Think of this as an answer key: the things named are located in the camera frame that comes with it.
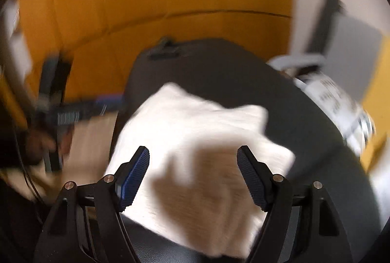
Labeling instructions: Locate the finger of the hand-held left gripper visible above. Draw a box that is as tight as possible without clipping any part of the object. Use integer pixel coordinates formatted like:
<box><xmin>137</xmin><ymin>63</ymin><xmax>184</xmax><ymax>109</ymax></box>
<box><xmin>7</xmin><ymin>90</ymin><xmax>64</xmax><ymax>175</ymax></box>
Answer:
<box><xmin>94</xmin><ymin>93</ymin><xmax>127</xmax><ymax>113</ymax></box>

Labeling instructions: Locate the person's left hand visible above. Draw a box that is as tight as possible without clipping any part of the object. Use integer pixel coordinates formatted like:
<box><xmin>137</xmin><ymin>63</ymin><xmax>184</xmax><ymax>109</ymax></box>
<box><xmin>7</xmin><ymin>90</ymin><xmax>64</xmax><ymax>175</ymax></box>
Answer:
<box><xmin>26</xmin><ymin>128</ymin><xmax>75</xmax><ymax>164</ymax></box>

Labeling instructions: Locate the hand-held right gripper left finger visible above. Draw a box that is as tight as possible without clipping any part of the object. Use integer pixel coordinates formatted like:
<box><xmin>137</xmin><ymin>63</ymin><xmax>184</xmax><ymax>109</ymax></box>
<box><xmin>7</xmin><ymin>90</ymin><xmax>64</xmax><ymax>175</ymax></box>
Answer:
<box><xmin>33</xmin><ymin>146</ymin><xmax>150</xmax><ymax>263</ymax></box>

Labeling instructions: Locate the triangle pattern pillow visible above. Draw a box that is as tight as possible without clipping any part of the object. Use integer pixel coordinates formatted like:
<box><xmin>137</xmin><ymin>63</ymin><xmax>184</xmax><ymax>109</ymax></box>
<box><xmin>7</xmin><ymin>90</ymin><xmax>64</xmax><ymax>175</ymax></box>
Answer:
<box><xmin>292</xmin><ymin>68</ymin><xmax>377</xmax><ymax>157</ymax></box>

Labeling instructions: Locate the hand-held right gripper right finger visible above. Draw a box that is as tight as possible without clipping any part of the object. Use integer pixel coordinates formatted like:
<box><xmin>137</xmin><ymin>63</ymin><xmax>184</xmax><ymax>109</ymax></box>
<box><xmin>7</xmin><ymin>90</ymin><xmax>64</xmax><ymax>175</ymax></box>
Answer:
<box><xmin>237</xmin><ymin>145</ymin><xmax>354</xmax><ymax>263</ymax></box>

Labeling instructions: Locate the small black clip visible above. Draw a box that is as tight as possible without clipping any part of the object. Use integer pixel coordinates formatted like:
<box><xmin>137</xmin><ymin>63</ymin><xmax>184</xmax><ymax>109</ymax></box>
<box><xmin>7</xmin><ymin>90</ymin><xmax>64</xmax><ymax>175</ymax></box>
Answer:
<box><xmin>148</xmin><ymin>37</ymin><xmax>180</xmax><ymax>60</ymax></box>

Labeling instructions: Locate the grey yellow blue sofa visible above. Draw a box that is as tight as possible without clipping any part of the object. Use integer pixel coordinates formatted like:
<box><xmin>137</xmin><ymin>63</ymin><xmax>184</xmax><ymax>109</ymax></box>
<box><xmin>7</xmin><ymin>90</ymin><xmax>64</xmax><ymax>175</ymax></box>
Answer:
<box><xmin>268</xmin><ymin>0</ymin><xmax>390</xmax><ymax>172</ymax></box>

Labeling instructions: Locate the cream knit sweater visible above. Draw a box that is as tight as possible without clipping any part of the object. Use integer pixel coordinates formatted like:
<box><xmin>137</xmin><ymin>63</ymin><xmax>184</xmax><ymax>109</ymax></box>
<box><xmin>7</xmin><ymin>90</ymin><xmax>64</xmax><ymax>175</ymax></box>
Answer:
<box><xmin>104</xmin><ymin>82</ymin><xmax>296</xmax><ymax>259</ymax></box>

